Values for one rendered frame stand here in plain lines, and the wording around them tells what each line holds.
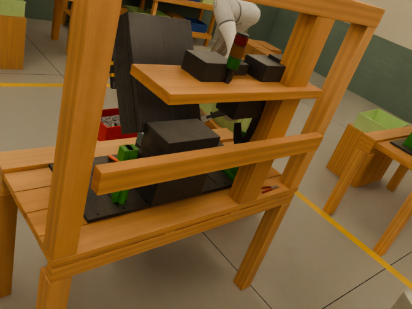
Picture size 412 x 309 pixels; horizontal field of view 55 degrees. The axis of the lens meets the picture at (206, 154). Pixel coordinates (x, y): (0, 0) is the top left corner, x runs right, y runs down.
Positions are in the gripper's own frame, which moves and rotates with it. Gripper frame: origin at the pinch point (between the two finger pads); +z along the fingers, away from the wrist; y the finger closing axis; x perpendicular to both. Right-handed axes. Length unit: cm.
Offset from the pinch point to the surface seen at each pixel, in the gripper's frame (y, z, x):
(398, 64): -284, -665, 10
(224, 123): -74, -64, 3
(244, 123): -61, -71, 9
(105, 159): -24, 49, 1
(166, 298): -69, 32, 94
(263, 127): 29.4, -10.0, 15.4
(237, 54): 61, 15, -14
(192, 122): 13.3, 15.4, 0.6
